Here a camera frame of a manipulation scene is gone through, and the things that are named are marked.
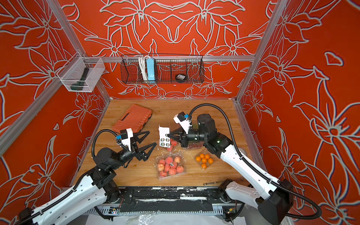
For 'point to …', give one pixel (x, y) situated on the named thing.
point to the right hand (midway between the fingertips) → (168, 134)
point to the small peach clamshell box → (173, 144)
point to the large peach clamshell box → (170, 165)
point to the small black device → (181, 77)
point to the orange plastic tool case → (135, 118)
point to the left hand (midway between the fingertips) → (152, 138)
